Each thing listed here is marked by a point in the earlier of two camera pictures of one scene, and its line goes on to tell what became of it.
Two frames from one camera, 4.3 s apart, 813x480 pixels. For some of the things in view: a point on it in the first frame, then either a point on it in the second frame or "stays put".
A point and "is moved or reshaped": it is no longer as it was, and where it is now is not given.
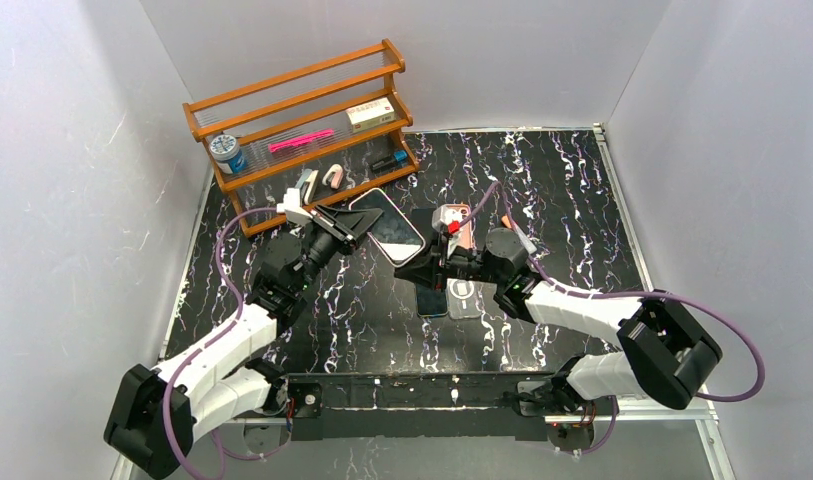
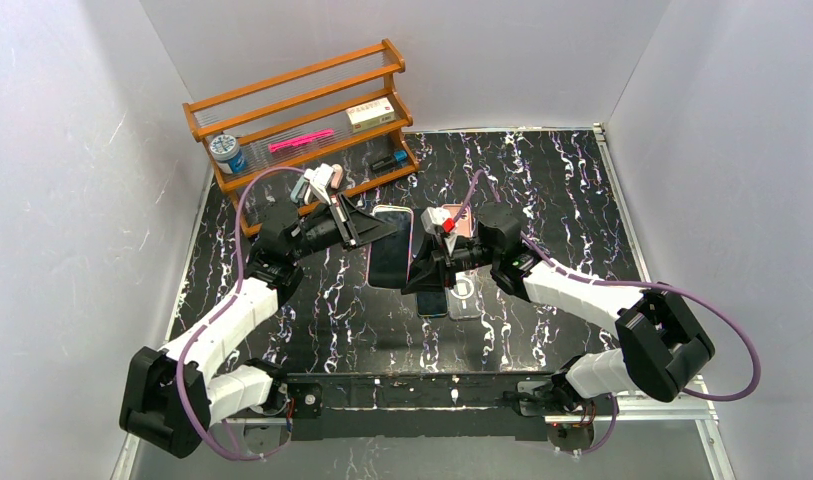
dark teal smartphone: x=431 y=302 stays put
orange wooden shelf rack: x=332 y=126 stays put
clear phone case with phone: x=464 y=298 stays put
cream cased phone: x=393 y=234 is moved or reshaped
